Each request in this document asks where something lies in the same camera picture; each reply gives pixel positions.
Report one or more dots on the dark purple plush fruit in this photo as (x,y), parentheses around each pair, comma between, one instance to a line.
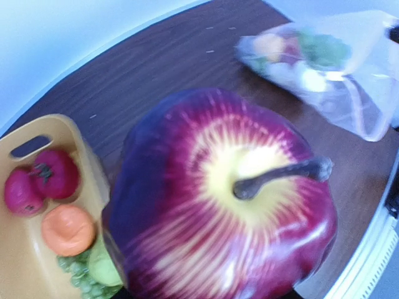
(216,197)

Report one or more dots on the orange plush fruit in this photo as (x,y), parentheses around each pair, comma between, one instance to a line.
(68,230)

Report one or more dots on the clear zip top bag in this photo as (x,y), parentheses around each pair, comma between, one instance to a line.
(345,66)

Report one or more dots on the yellow plastic basket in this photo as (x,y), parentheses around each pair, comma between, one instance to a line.
(29,269)

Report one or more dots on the red plush tomato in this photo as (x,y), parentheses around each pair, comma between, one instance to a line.
(55,174)

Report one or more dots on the green plush vegetable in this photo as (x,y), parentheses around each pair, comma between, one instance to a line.
(101,267)

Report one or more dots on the green plush grapes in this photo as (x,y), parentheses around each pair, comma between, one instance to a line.
(77,266)

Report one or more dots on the red fruit with stem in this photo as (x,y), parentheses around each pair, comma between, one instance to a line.
(21,195)

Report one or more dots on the front aluminium rail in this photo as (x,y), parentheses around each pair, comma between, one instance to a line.
(361,275)

